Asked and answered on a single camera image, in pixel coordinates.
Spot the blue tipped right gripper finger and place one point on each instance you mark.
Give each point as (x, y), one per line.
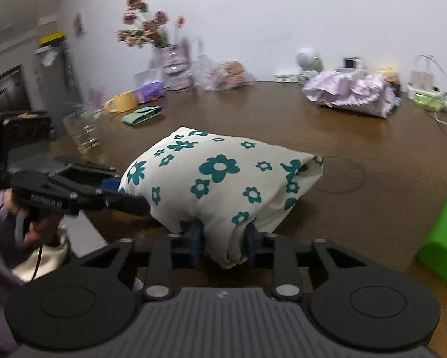
(111, 184)

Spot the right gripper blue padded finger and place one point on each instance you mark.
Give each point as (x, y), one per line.
(252, 243)
(192, 241)

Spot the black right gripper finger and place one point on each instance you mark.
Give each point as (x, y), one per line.
(122, 202)

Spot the white teal floral cloth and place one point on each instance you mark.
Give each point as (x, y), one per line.
(225, 182)

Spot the person's left hand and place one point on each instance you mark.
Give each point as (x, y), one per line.
(39, 232)

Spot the clear drinking glass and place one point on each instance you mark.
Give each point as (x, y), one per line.
(81, 126)

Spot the green folded pouch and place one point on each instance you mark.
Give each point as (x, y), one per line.
(142, 115)

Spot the yellow mug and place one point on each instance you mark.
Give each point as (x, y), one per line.
(121, 103)

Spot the purple tissue pack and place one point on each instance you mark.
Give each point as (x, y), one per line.
(150, 92)

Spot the grey cabinet with yellow box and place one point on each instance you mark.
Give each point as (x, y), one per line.
(54, 76)

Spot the pink patterned vase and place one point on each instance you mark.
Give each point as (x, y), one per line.
(174, 67)

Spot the clear plastic snack bag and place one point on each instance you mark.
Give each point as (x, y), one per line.
(222, 76)

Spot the pink artificial flower bouquet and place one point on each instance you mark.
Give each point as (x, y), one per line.
(145, 27)

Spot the pink white ruffled dress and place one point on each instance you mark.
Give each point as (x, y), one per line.
(355, 91)

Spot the white round desk lamp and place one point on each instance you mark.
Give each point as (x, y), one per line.
(310, 64)

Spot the small grey box with screen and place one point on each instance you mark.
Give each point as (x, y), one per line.
(350, 64)

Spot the white power strip with chargers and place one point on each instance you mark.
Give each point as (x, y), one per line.
(422, 87)

